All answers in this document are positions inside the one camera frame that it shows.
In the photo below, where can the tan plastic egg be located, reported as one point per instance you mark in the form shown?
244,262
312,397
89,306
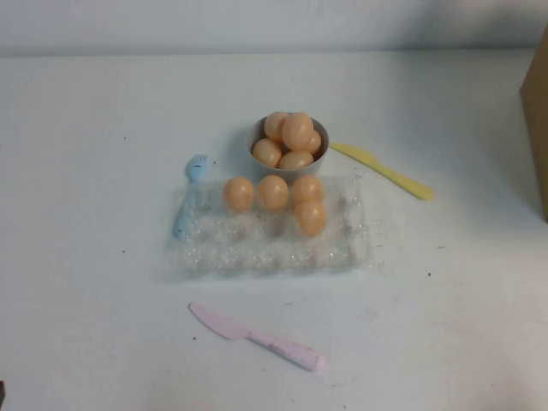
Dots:
316,144
297,128
239,193
273,192
274,124
311,218
307,188
266,152
296,160

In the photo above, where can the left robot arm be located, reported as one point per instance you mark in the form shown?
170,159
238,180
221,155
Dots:
1,396

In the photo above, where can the clear plastic egg tray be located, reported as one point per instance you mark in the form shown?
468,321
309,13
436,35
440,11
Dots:
265,252

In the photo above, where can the brown cardboard box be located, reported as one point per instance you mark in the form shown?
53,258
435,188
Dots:
537,128

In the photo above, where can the grey round bowl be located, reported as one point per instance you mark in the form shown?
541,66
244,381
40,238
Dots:
257,164

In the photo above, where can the light blue plastic fork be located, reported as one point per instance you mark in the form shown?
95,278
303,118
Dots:
185,214

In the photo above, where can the yellow plastic knife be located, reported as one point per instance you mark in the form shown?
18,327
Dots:
385,171

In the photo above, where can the pink plastic knife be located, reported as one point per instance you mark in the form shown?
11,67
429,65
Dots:
257,336

